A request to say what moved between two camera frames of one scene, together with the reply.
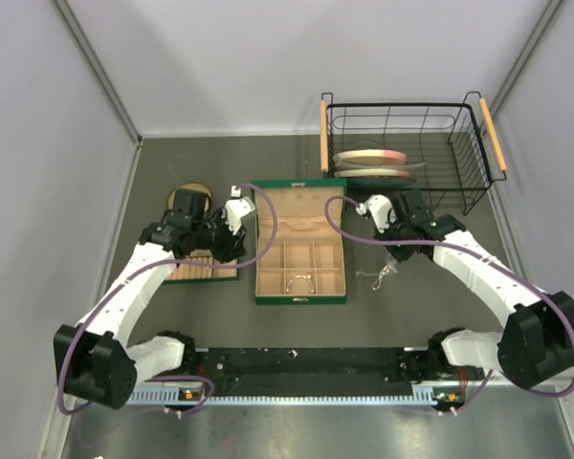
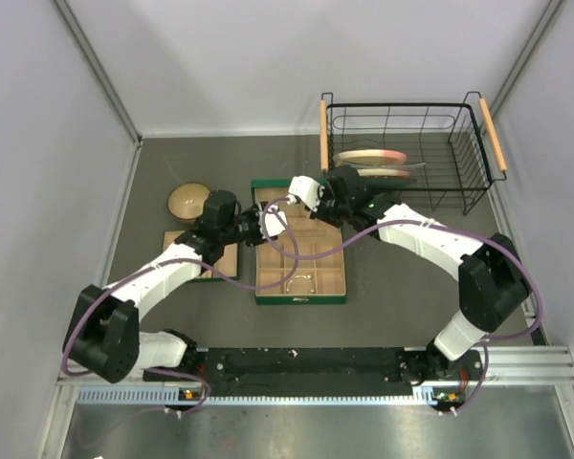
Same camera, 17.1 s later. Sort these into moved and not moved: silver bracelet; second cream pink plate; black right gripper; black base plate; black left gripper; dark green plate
Moved: black right gripper; black left gripper
Not moved: black base plate; silver bracelet; dark green plate; second cream pink plate
